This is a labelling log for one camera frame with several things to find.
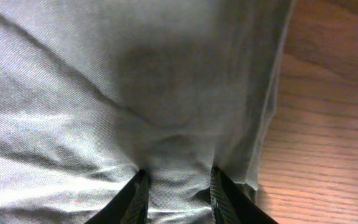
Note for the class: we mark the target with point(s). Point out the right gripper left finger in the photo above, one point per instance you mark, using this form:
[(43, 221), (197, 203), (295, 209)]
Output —
[(129, 206)]

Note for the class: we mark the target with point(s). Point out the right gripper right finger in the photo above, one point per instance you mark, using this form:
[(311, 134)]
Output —
[(232, 206)]

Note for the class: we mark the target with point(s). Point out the grey shorts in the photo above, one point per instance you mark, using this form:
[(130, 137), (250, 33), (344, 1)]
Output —
[(91, 92)]

